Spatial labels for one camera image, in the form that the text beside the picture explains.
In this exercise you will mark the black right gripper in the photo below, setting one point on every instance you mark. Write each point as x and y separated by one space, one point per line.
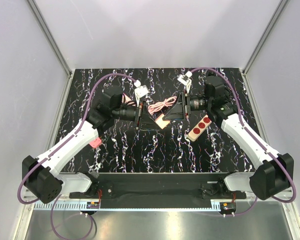
177 111

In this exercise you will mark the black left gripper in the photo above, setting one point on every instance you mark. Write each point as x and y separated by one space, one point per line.
148 122

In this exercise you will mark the beige plug adapter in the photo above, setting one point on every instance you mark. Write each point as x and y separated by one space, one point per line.
162 123

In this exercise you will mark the beige red power strip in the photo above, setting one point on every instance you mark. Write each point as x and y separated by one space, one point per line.
199 128

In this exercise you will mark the pink square socket adapter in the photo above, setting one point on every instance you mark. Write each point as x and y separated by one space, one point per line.
95 143

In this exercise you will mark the pink power strip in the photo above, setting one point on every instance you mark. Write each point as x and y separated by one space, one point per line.
126 101

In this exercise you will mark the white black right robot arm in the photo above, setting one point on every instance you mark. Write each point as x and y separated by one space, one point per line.
273 171

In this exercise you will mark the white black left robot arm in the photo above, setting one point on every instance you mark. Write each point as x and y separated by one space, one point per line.
43 175

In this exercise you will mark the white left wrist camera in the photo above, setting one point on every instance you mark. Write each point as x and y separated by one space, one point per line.
140 91

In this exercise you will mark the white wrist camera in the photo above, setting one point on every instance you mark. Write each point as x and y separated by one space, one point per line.
186 80
140 91

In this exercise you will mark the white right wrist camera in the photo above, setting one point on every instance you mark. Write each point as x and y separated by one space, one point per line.
186 80

